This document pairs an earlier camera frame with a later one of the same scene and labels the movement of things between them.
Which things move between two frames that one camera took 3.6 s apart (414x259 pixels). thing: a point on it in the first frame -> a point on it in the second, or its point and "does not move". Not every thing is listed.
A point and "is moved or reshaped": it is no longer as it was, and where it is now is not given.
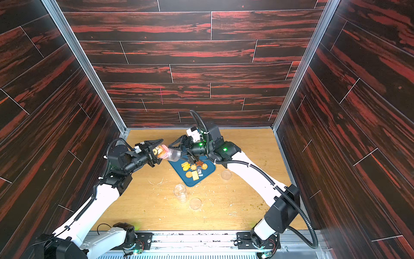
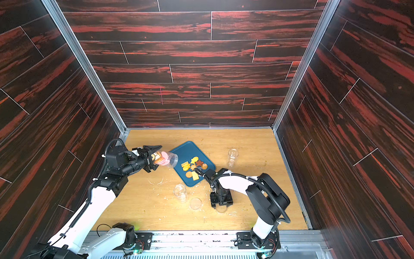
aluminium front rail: (223, 244) does not move
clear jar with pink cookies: (172, 154) is moved or reshaped
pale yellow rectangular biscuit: (195, 175) does not move
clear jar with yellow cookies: (180, 191) does not move
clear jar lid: (195, 203) does not move
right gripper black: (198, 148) -> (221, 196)
